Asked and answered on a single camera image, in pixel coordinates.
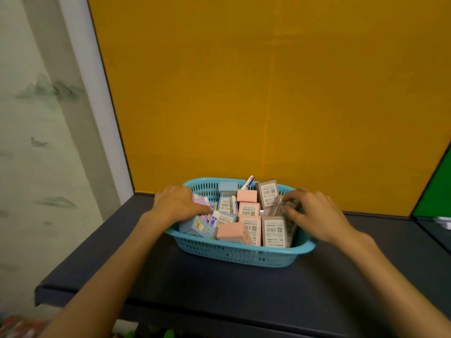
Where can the person's left forearm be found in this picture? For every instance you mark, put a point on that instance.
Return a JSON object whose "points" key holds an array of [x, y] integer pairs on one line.
{"points": [[105, 278]]}

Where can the blue plastic basket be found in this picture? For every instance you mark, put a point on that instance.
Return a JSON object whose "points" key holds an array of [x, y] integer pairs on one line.
{"points": [[239, 255]]}

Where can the green side panel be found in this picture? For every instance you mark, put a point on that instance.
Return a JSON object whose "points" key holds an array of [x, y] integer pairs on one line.
{"points": [[437, 193]]}

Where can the person's left hand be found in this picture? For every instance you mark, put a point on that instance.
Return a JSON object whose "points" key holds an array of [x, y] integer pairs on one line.
{"points": [[172, 204]]}

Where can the person's right thumb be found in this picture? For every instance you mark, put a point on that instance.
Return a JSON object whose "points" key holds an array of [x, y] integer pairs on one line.
{"points": [[293, 216]]}

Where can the person's left thumb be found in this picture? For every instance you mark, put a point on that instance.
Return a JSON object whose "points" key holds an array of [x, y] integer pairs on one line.
{"points": [[200, 209]]}

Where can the yellow back panel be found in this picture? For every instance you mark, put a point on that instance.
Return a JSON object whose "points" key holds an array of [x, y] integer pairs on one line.
{"points": [[267, 87]]}

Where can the person's right forearm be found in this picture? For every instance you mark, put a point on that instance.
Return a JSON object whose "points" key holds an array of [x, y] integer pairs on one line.
{"points": [[391, 288]]}

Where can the taupe stationery carton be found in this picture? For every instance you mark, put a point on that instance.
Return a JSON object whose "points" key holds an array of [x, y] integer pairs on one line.
{"points": [[281, 207]]}

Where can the pile of small pastel boxes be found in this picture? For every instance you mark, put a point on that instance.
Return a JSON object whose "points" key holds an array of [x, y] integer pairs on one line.
{"points": [[246, 221]]}

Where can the white object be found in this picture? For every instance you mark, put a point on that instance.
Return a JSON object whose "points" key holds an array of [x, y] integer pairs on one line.
{"points": [[444, 222]]}

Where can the green object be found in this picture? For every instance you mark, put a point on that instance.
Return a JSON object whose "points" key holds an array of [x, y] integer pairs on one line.
{"points": [[165, 334]]}

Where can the person's right hand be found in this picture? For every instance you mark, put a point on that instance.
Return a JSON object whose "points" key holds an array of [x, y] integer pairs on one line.
{"points": [[320, 218]]}

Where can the red patterned packets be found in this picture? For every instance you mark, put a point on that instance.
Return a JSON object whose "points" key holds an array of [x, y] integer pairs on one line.
{"points": [[19, 327]]}

